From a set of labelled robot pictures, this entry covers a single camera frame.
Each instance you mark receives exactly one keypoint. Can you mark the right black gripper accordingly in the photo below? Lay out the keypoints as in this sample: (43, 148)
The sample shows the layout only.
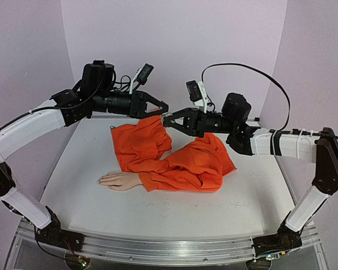
(199, 122)

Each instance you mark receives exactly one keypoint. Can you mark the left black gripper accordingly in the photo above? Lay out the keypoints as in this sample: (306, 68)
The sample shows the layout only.
(139, 105)

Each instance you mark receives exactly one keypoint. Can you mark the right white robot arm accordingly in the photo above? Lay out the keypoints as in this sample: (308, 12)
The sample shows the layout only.
(320, 148)

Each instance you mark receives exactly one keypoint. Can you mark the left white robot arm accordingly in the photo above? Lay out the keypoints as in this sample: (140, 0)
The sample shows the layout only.
(95, 92)

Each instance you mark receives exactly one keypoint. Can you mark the orange cloth garment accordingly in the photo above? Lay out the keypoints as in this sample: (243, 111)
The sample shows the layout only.
(146, 149)

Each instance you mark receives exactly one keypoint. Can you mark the mannequin hand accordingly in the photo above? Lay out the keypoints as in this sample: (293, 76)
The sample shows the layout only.
(122, 181)

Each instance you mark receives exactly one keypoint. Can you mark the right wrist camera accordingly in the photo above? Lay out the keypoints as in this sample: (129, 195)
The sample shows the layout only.
(198, 95)

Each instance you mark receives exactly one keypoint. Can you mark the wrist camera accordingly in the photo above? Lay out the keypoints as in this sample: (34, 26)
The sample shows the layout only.
(198, 95)
(141, 77)

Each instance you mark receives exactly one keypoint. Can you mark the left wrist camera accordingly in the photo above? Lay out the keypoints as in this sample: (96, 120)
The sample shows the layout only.
(141, 77)

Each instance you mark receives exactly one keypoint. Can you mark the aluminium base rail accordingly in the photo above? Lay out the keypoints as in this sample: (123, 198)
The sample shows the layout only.
(102, 252)

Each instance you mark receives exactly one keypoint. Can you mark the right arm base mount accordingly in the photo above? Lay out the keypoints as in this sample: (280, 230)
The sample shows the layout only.
(284, 240)

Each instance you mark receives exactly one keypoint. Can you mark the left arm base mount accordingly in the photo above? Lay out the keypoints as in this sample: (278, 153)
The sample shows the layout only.
(53, 234)

